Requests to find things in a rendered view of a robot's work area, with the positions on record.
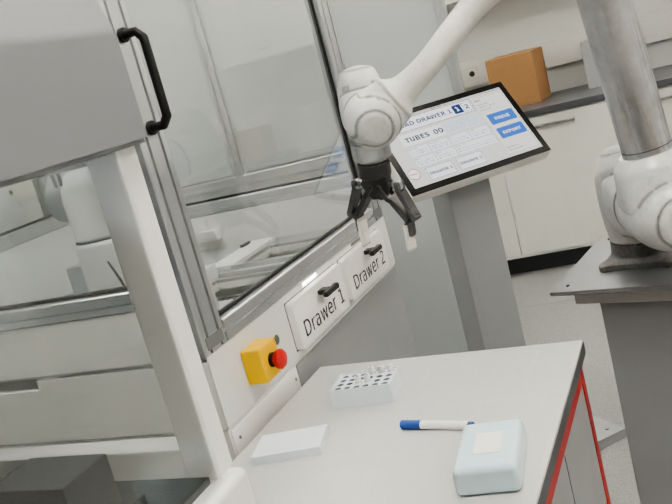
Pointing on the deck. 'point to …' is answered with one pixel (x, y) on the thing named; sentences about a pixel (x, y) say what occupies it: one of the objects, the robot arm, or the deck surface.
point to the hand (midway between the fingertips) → (388, 242)
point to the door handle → (150, 76)
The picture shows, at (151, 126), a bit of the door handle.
